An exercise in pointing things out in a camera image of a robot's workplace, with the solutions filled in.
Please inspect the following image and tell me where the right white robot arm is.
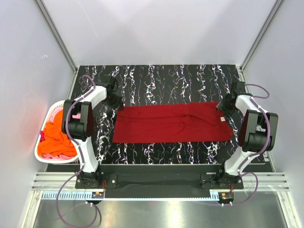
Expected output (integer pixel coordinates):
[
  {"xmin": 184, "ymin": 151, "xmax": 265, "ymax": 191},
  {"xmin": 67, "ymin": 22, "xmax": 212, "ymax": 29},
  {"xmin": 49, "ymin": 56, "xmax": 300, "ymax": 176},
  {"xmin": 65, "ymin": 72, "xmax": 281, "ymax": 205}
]
[{"xmin": 215, "ymin": 81, "xmax": 278, "ymax": 188}]

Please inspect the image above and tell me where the left aluminium frame post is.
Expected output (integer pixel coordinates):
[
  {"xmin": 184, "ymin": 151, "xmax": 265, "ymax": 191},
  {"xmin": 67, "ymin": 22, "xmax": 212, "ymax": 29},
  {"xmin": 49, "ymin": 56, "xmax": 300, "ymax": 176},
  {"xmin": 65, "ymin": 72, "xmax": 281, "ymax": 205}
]
[{"xmin": 34, "ymin": 0, "xmax": 78, "ymax": 73}]

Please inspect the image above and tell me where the right aluminium frame post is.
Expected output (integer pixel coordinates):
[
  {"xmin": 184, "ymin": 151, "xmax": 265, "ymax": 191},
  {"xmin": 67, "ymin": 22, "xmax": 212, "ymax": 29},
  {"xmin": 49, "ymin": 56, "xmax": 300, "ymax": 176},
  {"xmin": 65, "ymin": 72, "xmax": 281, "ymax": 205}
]
[{"xmin": 240, "ymin": 0, "xmax": 285, "ymax": 71}]

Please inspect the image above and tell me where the pink t-shirt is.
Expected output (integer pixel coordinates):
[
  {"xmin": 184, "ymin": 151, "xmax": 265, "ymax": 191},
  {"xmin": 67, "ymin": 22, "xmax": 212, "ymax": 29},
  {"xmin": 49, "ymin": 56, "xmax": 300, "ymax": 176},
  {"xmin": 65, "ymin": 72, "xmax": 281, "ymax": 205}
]
[{"xmin": 42, "ymin": 105, "xmax": 81, "ymax": 160}]

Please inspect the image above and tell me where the orange t-shirt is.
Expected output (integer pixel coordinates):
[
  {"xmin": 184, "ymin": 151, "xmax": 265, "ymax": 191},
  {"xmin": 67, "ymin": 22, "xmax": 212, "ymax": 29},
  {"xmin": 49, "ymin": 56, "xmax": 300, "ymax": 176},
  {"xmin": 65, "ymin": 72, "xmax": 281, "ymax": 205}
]
[{"xmin": 37, "ymin": 109, "xmax": 78, "ymax": 159}]

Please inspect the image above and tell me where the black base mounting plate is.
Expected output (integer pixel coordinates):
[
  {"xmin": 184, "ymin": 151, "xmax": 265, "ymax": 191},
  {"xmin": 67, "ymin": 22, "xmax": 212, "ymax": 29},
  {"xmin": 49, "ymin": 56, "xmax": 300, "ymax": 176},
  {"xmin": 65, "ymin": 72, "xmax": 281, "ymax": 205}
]
[{"xmin": 78, "ymin": 164, "xmax": 244, "ymax": 190}]

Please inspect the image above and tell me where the magenta garment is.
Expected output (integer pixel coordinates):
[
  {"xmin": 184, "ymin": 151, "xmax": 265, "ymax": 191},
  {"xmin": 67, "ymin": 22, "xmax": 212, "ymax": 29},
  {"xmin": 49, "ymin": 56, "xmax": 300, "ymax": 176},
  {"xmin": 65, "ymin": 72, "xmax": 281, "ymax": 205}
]
[{"xmin": 39, "ymin": 131, "xmax": 46, "ymax": 142}]

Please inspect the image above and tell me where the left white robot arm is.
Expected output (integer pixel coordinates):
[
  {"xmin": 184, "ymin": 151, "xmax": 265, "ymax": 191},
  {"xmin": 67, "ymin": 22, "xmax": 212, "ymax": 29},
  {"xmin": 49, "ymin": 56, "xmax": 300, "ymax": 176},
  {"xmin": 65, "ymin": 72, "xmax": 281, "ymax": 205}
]
[{"xmin": 61, "ymin": 75, "xmax": 124, "ymax": 188}]

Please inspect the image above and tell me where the white plastic laundry basket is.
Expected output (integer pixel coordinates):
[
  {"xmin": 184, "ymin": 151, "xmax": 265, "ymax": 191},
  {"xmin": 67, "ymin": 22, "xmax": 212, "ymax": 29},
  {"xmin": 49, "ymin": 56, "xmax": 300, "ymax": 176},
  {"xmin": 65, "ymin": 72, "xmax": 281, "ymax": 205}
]
[{"xmin": 34, "ymin": 100, "xmax": 78, "ymax": 164}]

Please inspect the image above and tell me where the red t-shirt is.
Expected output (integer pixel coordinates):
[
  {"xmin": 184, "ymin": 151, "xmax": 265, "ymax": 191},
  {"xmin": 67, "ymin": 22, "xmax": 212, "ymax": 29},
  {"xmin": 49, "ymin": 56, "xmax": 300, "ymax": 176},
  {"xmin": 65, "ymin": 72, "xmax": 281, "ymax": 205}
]
[{"xmin": 113, "ymin": 102, "xmax": 233, "ymax": 143}]

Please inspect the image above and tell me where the slotted cable duct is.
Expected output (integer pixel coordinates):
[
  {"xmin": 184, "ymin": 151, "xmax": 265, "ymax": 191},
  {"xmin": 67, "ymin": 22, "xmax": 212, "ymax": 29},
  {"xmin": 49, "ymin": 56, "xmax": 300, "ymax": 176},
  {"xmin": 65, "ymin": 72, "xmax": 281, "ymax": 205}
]
[{"xmin": 42, "ymin": 190, "xmax": 219, "ymax": 202}]

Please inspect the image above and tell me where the aluminium frame post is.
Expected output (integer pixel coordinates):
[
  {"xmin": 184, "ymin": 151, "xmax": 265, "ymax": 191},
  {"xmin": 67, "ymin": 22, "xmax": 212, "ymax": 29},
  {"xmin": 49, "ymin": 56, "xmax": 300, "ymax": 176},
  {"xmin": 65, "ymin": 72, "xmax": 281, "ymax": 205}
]
[
  {"xmin": 34, "ymin": 0, "xmax": 78, "ymax": 73},
  {"xmin": 240, "ymin": 0, "xmax": 285, "ymax": 71}
]

